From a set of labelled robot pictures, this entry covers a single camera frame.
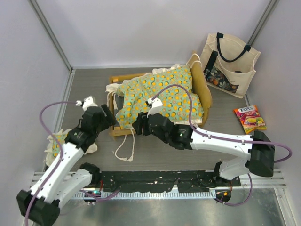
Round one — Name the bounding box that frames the wooden pet bed frame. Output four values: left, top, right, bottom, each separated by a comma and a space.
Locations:
107, 52, 212, 137

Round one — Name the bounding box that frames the small lemon print pillow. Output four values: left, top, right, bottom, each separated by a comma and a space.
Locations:
45, 129, 98, 167

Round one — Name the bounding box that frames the lemon print pet mattress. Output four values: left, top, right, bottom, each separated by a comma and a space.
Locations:
106, 64, 204, 133

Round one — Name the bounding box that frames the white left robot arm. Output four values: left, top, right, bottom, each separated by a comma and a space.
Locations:
16, 104, 116, 226

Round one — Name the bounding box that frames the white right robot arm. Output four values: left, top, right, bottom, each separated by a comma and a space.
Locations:
132, 113, 275, 186

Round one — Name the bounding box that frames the Fox's candy packet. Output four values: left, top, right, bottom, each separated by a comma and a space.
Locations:
233, 105, 267, 134

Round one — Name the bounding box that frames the beige canvas tote bag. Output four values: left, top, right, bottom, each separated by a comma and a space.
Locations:
200, 32, 261, 98

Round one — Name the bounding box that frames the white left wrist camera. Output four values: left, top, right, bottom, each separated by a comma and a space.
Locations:
75, 96, 98, 111

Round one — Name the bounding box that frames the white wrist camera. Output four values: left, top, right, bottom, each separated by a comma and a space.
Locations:
75, 96, 98, 111
146, 98, 163, 117

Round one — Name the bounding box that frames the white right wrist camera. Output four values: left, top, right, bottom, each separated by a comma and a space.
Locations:
146, 98, 163, 117

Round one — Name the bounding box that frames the aluminium rail with cable duct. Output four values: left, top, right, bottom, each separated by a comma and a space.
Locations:
72, 171, 286, 202

